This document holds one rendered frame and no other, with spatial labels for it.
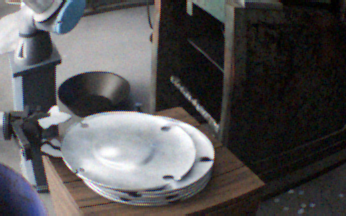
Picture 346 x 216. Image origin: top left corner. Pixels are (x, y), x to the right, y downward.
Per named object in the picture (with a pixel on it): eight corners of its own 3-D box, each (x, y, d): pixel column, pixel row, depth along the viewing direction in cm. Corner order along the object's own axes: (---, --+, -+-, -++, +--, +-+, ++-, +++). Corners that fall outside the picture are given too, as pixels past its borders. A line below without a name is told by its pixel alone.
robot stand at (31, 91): (30, 194, 161) (12, 73, 139) (19, 164, 175) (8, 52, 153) (73, 189, 168) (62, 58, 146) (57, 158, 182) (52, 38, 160)
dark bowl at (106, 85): (66, 132, 198) (65, 115, 194) (52, 95, 222) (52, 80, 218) (142, 120, 208) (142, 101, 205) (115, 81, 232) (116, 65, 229)
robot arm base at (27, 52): (16, 70, 141) (16, 40, 136) (12, 52, 153) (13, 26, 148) (56, 58, 147) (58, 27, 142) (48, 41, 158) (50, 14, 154)
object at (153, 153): (225, 152, 121) (225, 149, 121) (121, 208, 103) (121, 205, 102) (124, 101, 138) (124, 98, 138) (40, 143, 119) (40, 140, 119)
